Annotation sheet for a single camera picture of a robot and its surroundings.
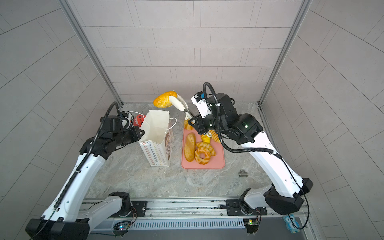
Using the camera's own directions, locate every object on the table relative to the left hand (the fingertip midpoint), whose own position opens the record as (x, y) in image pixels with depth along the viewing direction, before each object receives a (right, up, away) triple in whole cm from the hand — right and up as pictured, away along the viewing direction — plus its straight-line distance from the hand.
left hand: (148, 129), depth 73 cm
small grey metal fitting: (+49, -25, +8) cm, 56 cm away
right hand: (+22, +5, -13) cm, 26 cm away
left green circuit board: (-8, -41, -9) cm, 43 cm away
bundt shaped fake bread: (+17, 0, +26) cm, 31 cm away
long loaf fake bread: (+19, -12, +16) cm, 28 cm away
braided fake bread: (+31, -11, +14) cm, 36 cm away
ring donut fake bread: (+30, -16, +10) cm, 35 cm away
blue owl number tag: (+66, -42, -7) cm, 78 cm away
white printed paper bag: (+6, -5, -6) cm, 10 cm away
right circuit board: (+50, -44, -5) cm, 66 cm away
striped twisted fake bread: (+35, -6, +20) cm, 41 cm away
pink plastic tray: (+36, -20, +14) cm, 43 cm away
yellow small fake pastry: (+29, -8, +21) cm, 37 cm away
